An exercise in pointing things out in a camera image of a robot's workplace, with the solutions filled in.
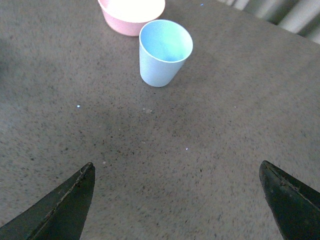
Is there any pink bowl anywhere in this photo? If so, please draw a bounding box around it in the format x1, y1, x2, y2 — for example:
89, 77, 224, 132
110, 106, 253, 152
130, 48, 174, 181
98, 0, 166, 37

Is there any blue cup near pink bowl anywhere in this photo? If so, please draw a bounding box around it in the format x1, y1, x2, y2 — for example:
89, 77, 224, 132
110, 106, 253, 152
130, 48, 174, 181
139, 19, 193, 88

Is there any grey curtain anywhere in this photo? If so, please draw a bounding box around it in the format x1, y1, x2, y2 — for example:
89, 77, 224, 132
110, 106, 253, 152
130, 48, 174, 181
221, 0, 320, 44

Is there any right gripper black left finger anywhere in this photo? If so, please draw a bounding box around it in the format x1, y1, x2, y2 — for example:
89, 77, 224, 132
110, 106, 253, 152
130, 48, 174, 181
0, 162, 96, 240

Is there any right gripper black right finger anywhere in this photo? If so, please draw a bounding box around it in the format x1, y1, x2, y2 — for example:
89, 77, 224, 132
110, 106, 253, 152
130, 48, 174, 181
259, 160, 320, 240

